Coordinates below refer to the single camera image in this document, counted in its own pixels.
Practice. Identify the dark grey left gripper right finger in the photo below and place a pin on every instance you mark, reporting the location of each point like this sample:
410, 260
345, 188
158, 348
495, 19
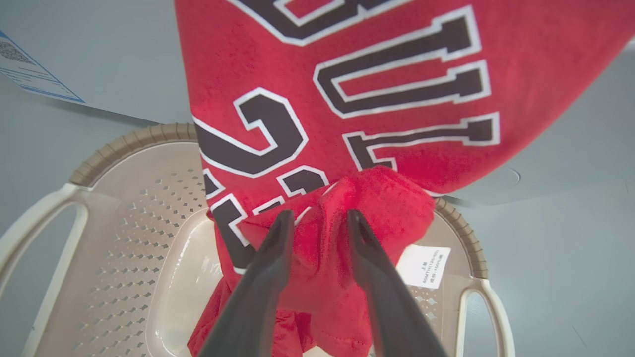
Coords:
392, 307

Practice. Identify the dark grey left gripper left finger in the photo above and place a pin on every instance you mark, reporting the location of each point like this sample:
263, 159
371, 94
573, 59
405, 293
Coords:
253, 307

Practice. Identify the red basketball jersey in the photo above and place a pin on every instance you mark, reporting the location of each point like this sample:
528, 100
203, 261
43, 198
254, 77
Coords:
397, 148

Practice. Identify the cream perforated plastic laundry basket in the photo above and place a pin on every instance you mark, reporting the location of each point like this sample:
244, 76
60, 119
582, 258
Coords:
124, 248

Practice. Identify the blue energy label sticker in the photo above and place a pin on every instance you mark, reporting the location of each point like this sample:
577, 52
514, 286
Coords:
30, 74

